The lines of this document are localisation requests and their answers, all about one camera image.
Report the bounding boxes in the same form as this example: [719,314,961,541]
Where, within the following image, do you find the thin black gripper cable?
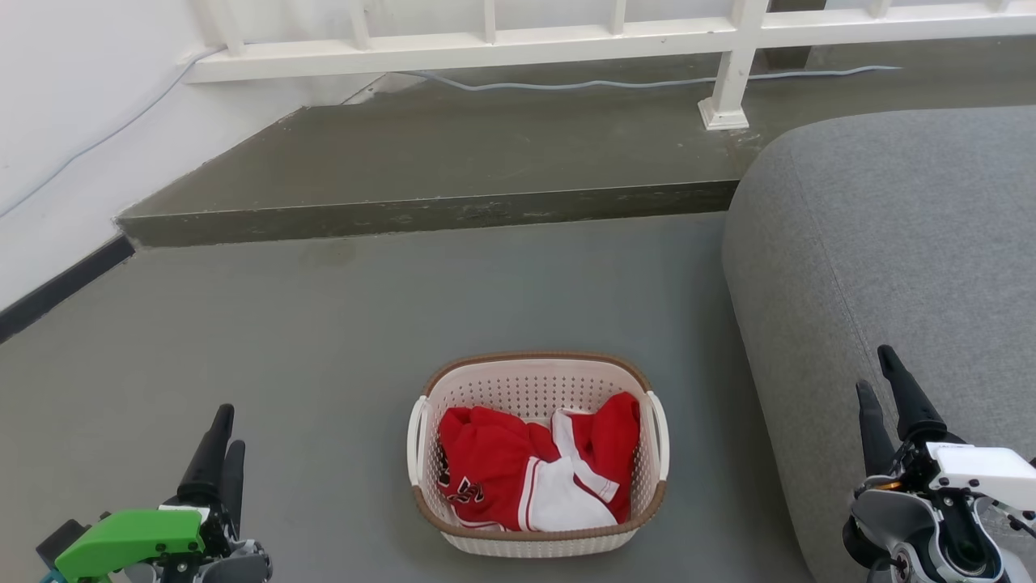
[975,496,1036,542]

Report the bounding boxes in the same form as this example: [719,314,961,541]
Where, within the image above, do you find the white metal railing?
[185,0,1036,132]

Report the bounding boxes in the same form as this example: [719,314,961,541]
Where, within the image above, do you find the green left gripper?
[35,403,247,583]

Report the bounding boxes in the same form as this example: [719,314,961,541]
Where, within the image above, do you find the black baseboard strip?
[0,235,137,345]

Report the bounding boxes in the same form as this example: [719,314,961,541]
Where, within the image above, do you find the white perforated plastic laundry basket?
[406,351,671,559]

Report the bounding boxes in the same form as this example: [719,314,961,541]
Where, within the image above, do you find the thin light blue cable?
[0,47,903,219]

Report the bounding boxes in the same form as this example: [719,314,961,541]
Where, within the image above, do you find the white red-striped sports garment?
[516,409,621,533]

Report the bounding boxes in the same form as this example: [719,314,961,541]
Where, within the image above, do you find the grey fabric sofa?
[722,105,1036,583]

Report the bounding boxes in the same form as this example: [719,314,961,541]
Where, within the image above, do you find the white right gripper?
[854,344,1036,515]

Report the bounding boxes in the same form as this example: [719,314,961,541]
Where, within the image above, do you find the raised grey concrete step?
[116,36,1036,249]

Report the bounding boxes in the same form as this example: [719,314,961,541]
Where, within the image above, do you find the red sports jersey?
[437,392,642,532]

